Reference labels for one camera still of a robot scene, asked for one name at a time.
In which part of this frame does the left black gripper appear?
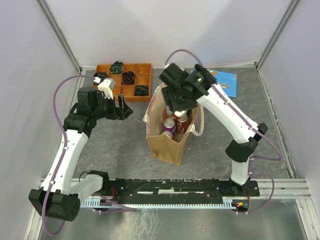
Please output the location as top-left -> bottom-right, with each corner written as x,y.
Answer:
92,92 -> 133,120

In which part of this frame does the red cola can front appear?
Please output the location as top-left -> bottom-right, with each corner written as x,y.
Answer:
174,110 -> 188,119

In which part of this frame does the red cola can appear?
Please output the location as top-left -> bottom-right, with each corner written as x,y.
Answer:
174,110 -> 188,119
166,109 -> 176,119
175,115 -> 189,134

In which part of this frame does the purple Fanta can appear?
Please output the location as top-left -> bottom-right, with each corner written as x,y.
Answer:
163,118 -> 176,134

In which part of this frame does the brown canvas tote bag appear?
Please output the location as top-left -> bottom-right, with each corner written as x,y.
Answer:
142,83 -> 205,166

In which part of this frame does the purple soda can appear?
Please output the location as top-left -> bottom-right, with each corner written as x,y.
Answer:
161,130 -> 173,140

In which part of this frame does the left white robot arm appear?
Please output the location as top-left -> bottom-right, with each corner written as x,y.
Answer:
28,87 -> 133,222

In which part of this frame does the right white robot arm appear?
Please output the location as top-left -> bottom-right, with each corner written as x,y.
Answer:
159,63 -> 268,196

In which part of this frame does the black rolled sock right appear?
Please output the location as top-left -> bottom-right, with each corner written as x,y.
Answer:
134,85 -> 149,97

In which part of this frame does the orange compartment tray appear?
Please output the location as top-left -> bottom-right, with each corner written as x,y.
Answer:
96,61 -> 152,102

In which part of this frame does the black rolled sock middle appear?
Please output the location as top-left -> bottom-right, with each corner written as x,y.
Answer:
121,71 -> 136,85

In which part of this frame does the black rolled sock top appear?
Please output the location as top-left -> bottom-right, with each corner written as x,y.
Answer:
109,61 -> 124,74

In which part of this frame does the blue patterned cloth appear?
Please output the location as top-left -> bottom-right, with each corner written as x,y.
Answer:
206,68 -> 237,98

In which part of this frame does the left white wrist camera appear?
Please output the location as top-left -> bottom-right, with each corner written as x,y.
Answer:
93,76 -> 116,99

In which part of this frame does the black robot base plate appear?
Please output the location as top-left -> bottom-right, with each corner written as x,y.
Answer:
98,178 -> 260,205

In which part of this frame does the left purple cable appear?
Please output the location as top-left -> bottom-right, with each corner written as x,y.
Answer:
41,74 -> 138,236

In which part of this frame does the purple cable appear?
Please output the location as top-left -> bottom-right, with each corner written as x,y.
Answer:
41,74 -> 138,236
164,48 -> 283,214

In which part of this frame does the light blue cable duct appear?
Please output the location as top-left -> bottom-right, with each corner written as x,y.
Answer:
79,196 -> 248,209

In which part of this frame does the right aluminium frame post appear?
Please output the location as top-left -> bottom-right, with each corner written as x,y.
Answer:
255,0 -> 300,71

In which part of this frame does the aluminium frame post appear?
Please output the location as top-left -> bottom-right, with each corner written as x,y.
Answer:
36,0 -> 82,73
255,0 -> 300,71

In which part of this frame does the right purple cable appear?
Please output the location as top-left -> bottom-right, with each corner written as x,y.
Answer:
164,48 -> 283,214

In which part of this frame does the left aluminium frame post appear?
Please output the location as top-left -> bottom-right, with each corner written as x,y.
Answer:
36,0 -> 82,73

